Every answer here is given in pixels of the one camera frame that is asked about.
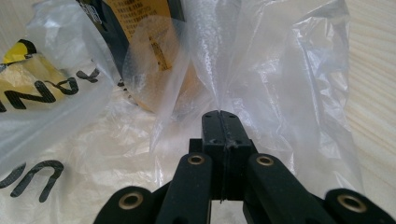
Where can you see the orange drink bottle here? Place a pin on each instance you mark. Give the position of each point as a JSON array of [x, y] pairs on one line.
[[140, 34]]

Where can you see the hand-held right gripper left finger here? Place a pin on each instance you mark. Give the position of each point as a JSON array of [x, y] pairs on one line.
[[213, 143]]

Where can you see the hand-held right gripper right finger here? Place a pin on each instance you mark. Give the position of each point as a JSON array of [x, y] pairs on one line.
[[236, 140]]

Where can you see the clear printed plastic bag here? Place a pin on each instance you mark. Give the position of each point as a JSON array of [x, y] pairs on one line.
[[264, 77]]

